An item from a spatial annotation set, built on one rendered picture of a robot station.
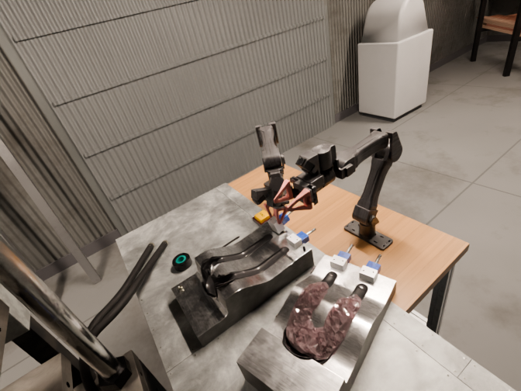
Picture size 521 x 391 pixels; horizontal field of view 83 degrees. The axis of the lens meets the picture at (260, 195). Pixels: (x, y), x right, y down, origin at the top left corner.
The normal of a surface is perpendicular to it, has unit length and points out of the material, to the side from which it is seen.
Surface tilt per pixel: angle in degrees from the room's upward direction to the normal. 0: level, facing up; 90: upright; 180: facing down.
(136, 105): 90
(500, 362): 0
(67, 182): 90
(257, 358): 0
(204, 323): 0
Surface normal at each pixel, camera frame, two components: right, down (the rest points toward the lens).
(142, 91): 0.58, 0.35
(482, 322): -0.21, -0.81
